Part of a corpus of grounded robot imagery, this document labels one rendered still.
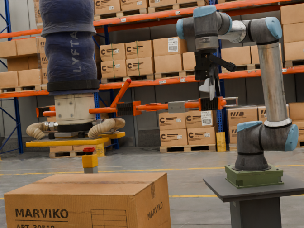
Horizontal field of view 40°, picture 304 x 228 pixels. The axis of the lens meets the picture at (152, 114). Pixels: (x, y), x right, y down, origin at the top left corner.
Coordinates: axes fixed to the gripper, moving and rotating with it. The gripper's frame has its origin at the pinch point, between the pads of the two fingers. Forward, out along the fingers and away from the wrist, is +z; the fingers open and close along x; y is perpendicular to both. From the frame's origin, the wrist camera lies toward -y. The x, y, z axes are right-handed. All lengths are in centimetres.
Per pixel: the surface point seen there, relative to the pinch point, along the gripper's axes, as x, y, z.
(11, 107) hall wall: -805, 712, 5
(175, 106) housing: 3.9, 15.8, 1.4
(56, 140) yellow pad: 15, 65, 12
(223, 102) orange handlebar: 2.5, -3.2, 1.2
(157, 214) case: -1, 29, 46
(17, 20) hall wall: -808, 667, -229
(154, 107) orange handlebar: 3.9, 24.7, 1.1
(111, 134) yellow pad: -3.4, 48.3, 11.8
